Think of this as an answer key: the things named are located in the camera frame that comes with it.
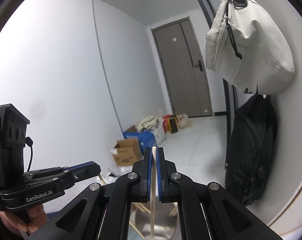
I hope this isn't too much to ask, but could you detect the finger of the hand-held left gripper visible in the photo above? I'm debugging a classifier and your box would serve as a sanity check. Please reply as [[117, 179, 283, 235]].
[[25, 161, 102, 189]]

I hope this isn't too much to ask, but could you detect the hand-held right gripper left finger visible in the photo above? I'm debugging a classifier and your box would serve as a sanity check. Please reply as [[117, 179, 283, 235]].
[[42, 147, 153, 240]]

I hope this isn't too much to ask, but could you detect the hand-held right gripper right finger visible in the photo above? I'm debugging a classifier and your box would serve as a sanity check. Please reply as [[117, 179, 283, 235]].
[[156, 147, 284, 240]]

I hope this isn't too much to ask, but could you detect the white grey utensil holder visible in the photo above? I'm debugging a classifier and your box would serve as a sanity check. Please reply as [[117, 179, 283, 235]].
[[127, 202, 182, 240]]

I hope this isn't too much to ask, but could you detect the person's left hand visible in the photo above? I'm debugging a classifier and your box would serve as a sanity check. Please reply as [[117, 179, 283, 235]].
[[0, 200, 48, 236]]

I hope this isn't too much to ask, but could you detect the brown cardboard box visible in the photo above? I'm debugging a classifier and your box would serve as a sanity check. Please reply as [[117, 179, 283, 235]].
[[111, 138, 144, 167]]

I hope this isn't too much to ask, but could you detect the crumpled white plastic bag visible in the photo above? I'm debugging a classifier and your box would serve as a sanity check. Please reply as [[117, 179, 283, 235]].
[[103, 172, 119, 184]]

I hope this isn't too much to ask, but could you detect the blue cardboard box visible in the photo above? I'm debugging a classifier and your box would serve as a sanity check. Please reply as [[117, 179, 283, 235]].
[[123, 124, 156, 155]]

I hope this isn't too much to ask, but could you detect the white woven sack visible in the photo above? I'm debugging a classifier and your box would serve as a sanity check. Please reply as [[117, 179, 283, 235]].
[[152, 117, 168, 145]]

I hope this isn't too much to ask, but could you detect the brown black paper bag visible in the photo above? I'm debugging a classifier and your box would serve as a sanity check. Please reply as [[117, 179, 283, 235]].
[[169, 115, 179, 134]]

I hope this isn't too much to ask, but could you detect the beige crumpled cloth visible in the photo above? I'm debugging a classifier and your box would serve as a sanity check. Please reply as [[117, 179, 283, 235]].
[[137, 116, 159, 132]]

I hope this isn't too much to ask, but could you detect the red yellow bag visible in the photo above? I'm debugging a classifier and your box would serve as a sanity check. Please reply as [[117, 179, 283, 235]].
[[162, 114, 171, 132]]

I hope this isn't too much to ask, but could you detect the beige plastic bag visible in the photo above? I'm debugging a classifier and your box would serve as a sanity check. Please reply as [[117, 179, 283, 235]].
[[177, 114, 192, 129]]

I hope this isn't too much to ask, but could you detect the black backpack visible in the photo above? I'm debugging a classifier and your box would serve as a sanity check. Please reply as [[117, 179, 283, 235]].
[[225, 95, 277, 205]]

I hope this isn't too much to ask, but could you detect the grey entrance door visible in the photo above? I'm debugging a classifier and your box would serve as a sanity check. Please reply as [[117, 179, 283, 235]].
[[151, 17, 213, 118]]

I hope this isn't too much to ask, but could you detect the white cabinet wood trim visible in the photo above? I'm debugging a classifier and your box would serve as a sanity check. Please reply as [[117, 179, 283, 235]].
[[267, 162, 302, 240]]

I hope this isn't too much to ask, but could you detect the light grey sling bag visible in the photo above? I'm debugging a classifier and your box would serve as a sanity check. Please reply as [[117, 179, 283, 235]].
[[205, 0, 295, 95]]

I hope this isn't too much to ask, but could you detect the short black cable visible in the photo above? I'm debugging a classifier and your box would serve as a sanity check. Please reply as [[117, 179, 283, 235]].
[[24, 136, 34, 172]]

